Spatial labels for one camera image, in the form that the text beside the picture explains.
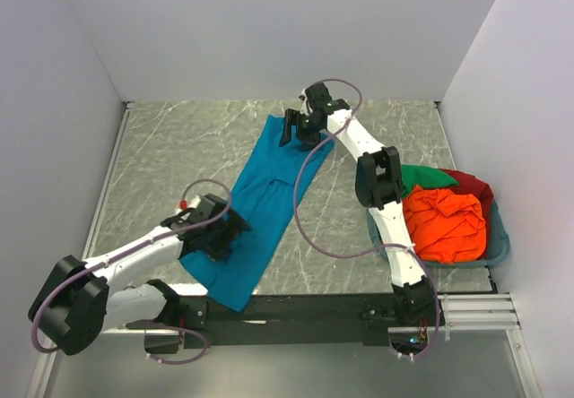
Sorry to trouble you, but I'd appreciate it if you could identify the orange t-shirt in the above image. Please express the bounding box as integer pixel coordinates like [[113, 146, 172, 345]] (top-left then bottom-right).
[[403, 186, 487, 264]]

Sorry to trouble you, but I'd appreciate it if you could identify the translucent blue plastic basket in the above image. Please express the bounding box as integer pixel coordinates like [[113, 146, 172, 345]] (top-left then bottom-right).
[[366, 186, 511, 270]]

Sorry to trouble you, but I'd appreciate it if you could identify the blue t-shirt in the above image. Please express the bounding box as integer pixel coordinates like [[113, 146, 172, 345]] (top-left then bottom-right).
[[179, 116, 335, 312]]

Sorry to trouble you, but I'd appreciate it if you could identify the green t-shirt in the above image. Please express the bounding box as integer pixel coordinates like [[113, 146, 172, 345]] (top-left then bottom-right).
[[401, 165, 458, 198]]

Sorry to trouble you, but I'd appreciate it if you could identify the red t-shirt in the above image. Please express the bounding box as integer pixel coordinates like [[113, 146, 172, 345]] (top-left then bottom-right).
[[441, 169, 494, 221]]

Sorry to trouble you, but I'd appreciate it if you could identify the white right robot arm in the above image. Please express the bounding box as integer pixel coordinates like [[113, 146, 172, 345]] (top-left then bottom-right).
[[279, 79, 440, 326]]

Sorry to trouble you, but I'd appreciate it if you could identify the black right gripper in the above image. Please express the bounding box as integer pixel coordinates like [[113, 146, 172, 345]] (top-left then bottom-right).
[[279, 109, 324, 152]]

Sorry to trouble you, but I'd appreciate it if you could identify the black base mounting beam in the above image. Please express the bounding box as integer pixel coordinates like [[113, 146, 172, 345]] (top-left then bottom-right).
[[169, 293, 445, 346]]

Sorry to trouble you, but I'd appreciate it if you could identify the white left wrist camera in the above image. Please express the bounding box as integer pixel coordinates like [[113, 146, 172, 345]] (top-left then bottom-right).
[[176, 195, 203, 213]]

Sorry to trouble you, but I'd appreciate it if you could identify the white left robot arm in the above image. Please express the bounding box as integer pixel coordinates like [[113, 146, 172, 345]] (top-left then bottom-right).
[[28, 194, 251, 356]]

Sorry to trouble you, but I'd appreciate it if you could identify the aluminium rail frame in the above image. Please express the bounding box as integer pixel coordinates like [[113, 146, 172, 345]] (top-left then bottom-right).
[[24, 101, 539, 398]]

